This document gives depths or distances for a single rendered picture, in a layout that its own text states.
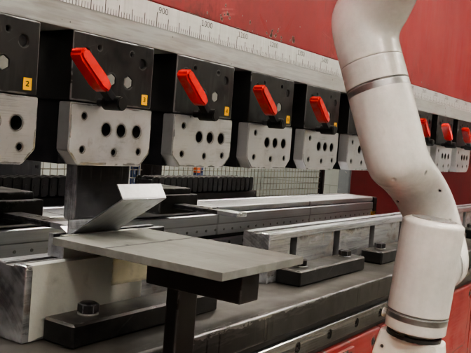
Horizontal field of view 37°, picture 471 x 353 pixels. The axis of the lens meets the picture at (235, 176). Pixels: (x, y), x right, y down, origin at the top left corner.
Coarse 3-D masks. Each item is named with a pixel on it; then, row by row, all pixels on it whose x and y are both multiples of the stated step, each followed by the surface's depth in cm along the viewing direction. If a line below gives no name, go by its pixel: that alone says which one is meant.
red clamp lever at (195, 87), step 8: (184, 72) 98; (192, 72) 98; (184, 80) 98; (192, 80) 98; (184, 88) 100; (192, 88) 99; (200, 88) 100; (192, 96) 100; (200, 96) 100; (200, 104) 101; (200, 112) 103; (208, 112) 103; (216, 112) 103; (208, 120) 103; (216, 120) 103
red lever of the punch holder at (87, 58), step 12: (84, 48) 81; (84, 60) 81; (96, 60) 83; (84, 72) 83; (96, 72) 83; (96, 84) 84; (108, 84) 84; (108, 96) 86; (120, 96) 86; (108, 108) 87; (120, 108) 86
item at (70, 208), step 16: (80, 176) 92; (96, 176) 94; (112, 176) 97; (128, 176) 99; (80, 192) 92; (96, 192) 94; (112, 192) 97; (64, 208) 92; (80, 208) 92; (96, 208) 95; (80, 224) 94
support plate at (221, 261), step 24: (72, 240) 86; (96, 240) 88; (120, 240) 89; (144, 240) 91; (192, 240) 94; (144, 264) 79; (168, 264) 77; (192, 264) 77; (216, 264) 78; (240, 264) 79; (264, 264) 80; (288, 264) 85
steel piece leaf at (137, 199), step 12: (120, 192) 87; (132, 192) 89; (144, 192) 91; (156, 192) 93; (120, 204) 88; (132, 204) 90; (144, 204) 92; (156, 204) 95; (96, 216) 90; (108, 216) 91; (120, 216) 93; (132, 216) 96; (84, 228) 92; (96, 228) 94; (108, 228) 97
